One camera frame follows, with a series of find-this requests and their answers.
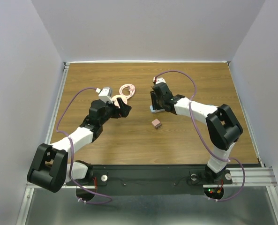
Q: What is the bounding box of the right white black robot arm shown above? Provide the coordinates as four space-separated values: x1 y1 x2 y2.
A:
150 81 243 183

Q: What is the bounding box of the pink cube adapter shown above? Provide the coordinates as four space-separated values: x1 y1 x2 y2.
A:
151 119 162 129

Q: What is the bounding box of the pink coiled cord with plug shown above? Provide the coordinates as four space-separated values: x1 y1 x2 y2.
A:
119 84 136 97

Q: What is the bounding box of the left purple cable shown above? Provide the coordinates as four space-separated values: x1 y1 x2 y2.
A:
56 87 113 204

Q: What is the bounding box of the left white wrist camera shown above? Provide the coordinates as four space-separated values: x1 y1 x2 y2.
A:
95 87 113 103

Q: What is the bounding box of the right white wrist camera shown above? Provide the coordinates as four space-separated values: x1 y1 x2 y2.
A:
152 77 166 84

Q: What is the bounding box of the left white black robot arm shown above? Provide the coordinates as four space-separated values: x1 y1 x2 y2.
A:
27 98 132 193

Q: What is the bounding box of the blue power strip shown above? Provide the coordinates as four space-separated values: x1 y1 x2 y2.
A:
150 105 165 114

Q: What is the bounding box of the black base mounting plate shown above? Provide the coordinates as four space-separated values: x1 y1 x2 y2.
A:
89 165 233 196

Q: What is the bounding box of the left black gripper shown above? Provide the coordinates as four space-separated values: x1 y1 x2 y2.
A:
99 98 131 126

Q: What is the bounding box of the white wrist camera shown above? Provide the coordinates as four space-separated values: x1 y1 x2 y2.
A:
95 87 113 103
152 77 166 84

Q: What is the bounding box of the pink round power strip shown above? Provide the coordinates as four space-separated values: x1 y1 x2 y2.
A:
112 94 129 108

